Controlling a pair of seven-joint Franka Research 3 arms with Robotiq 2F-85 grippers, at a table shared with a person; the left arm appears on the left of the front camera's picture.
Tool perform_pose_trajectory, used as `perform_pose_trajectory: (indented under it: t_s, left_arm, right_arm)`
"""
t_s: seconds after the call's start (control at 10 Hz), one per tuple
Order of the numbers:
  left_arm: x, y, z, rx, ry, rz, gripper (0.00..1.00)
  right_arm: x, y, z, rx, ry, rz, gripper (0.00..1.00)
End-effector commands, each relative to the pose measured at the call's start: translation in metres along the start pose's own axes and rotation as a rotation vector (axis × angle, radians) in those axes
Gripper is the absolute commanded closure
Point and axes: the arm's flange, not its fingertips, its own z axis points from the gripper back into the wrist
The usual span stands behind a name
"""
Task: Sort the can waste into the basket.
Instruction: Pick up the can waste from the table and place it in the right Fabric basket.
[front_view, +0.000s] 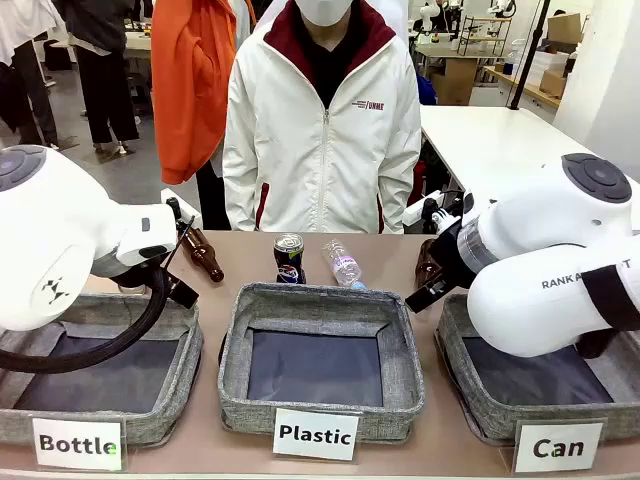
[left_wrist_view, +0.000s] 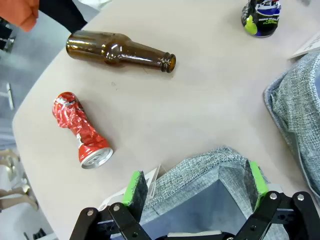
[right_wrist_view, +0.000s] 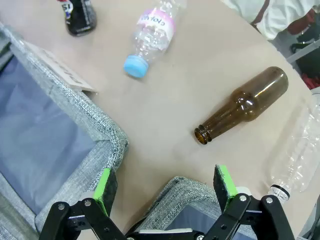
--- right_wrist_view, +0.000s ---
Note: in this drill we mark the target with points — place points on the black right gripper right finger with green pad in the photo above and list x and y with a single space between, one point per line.
223 185

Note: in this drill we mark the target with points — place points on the brown glass bottle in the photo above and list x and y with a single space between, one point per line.
250 102

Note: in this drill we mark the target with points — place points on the red object under table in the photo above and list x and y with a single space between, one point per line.
312 81

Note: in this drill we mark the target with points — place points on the grey fabric basket Can label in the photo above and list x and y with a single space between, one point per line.
185 190

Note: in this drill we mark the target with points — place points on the large clear plastic bottle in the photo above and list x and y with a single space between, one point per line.
300 150

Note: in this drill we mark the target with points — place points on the person in white maroon jacket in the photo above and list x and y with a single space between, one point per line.
275 15

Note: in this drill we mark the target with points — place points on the grey fabric basket Plastic label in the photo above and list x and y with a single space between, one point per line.
75 105

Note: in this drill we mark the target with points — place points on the black Pepsi can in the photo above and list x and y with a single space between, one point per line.
80 17

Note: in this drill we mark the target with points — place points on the white card with black print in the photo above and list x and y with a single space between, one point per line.
60 67

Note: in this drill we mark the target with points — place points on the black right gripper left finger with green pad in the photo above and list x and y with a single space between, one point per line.
105 190

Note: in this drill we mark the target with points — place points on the clear plastic bottle pink label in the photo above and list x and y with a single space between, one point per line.
155 32

